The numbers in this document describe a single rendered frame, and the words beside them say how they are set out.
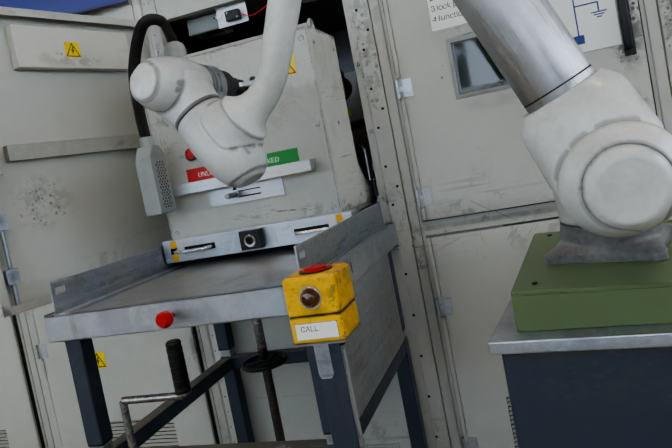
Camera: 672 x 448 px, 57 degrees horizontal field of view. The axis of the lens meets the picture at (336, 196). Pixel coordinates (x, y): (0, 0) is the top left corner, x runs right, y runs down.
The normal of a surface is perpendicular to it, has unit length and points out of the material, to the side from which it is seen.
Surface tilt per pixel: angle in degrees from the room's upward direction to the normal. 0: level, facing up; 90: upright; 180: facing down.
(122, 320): 90
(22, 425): 90
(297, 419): 90
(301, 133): 90
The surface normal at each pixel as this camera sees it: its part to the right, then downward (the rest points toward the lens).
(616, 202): -0.22, 0.25
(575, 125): -0.47, 0.01
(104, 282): 0.94, -0.16
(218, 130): -0.25, 0.00
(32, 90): 0.82, -0.13
